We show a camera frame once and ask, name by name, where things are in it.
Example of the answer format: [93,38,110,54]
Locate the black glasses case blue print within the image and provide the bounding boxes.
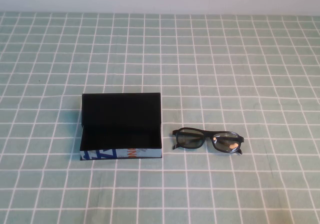
[79,92,163,161]

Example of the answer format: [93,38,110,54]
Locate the black-framed glasses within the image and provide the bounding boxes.
[171,127,245,156]

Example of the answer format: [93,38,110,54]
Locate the green white-checked tablecloth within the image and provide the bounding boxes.
[0,11,320,224]

